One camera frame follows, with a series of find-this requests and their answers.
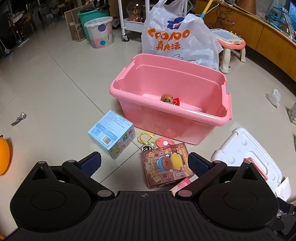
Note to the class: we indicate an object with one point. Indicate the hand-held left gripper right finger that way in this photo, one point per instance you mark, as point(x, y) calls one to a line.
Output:
point(196, 164)

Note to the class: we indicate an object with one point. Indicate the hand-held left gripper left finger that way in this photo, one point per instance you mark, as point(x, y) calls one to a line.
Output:
point(92, 163)

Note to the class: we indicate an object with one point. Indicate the brown capybara toy box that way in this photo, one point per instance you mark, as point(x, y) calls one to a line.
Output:
point(161, 162)

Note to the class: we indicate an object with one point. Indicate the pink plastic storage bin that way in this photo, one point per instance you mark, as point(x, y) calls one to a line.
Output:
point(161, 120)

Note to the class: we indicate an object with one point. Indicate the pink packet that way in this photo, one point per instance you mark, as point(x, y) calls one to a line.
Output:
point(182, 183)

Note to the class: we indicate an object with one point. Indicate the white paper sheet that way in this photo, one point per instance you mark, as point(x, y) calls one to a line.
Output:
point(285, 190)

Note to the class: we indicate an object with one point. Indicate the light blue toy box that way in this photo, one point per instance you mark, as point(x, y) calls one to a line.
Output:
point(111, 125)

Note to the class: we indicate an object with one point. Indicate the brown capybara figurine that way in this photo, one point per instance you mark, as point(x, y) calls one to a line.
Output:
point(166, 97)

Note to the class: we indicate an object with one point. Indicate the crumpled foil wrapper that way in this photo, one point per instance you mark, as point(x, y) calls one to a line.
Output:
point(19, 118)

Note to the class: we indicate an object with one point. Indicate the orange round object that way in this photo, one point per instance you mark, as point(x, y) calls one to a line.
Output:
point(4, 155)

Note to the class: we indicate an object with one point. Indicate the crumpled clear plastic wrapper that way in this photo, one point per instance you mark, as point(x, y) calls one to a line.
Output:
point(274, 97)

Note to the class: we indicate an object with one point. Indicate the small blue green toy box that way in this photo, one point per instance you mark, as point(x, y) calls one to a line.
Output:
point(292, 114)

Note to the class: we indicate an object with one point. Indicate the pink drawing board table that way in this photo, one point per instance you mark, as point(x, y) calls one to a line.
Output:
point(229, 41)

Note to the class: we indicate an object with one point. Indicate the pastel dotted trash bin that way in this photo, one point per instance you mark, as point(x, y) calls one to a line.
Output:
point(99, 32)

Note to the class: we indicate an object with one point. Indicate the white plastic bag orange print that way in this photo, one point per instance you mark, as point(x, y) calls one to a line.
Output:
point(171, 34)

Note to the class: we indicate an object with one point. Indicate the cardboard box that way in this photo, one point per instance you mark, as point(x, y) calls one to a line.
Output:
point(71, 25)

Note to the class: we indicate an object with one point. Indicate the white rolling cart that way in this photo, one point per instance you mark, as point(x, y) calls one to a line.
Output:
point(135, 26)

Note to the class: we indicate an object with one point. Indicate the green plastic bin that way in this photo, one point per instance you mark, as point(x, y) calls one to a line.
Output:
point(84, 19)

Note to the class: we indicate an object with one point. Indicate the wooden cabinet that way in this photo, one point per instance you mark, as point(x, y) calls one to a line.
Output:
point(254, 30)

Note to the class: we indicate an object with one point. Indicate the yellow blue toy stick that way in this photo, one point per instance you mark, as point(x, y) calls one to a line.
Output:
point(204, 11)

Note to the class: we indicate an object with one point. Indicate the clear dome toy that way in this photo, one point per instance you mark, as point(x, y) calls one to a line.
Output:
point(135, 11)

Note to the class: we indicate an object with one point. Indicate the blue toy rack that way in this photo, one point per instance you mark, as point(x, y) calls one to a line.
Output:
point(283, 18)

